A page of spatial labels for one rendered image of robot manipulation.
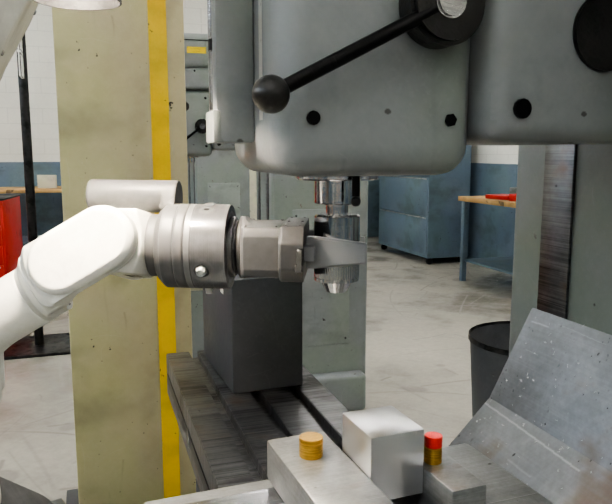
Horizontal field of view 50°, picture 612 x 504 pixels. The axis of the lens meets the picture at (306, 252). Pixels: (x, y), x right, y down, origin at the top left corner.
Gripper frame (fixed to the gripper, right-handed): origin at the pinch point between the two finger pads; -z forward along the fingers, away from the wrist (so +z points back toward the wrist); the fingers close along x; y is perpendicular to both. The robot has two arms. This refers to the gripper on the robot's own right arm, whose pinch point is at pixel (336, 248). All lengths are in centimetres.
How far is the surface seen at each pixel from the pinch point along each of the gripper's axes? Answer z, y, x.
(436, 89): -8.6, -15.5, -7.3
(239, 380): 15.3, 26.5, 33.1
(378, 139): -3.5, -11.1, -9.3
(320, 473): 1.0, 17.5, -14.4
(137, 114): 69, -21, 158
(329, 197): 0.8, -5.5, -2.3
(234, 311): 16.0, 15.1, 32.8
